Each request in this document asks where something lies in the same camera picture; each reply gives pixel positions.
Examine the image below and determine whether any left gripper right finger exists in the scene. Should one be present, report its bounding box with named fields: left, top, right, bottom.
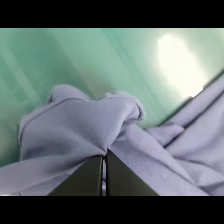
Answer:
left=105, top=148, right=159, bottom=197

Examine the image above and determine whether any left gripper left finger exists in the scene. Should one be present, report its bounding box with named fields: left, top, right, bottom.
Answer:
left=48, top=155, right=104, bottom=197

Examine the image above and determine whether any lavender blue shirt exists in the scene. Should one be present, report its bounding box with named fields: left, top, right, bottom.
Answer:
left=0, top=73, right=224, bottom=197

